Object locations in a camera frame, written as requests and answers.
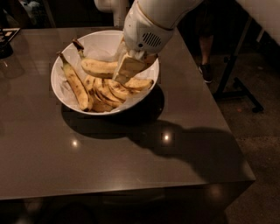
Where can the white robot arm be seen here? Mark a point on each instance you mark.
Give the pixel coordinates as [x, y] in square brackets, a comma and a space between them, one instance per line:
[165, 13]

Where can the black object at left edge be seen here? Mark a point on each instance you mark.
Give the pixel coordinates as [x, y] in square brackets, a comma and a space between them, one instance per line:
[6, 36]

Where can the banana across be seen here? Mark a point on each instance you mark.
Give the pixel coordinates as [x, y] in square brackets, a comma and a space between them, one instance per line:
[94, 67]

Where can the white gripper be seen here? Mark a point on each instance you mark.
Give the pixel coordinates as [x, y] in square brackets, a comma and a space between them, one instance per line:
[143, 32]

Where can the white bowl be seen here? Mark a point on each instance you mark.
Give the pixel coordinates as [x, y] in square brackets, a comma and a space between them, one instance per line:
[102, 40]

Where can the bottom middle banana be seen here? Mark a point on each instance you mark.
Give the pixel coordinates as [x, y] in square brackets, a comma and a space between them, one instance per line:
[120, 91]

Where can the person leg with shoe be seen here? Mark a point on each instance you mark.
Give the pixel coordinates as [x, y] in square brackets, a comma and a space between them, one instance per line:
[205, 32]

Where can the left long banana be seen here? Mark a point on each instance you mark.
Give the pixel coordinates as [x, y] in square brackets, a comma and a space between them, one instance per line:
[82, 95]

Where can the white paper liner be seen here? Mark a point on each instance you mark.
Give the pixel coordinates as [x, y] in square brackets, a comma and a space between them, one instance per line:
[65, 93]

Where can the right lower banana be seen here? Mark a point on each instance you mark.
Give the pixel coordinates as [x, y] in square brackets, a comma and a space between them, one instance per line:
[139, 84]

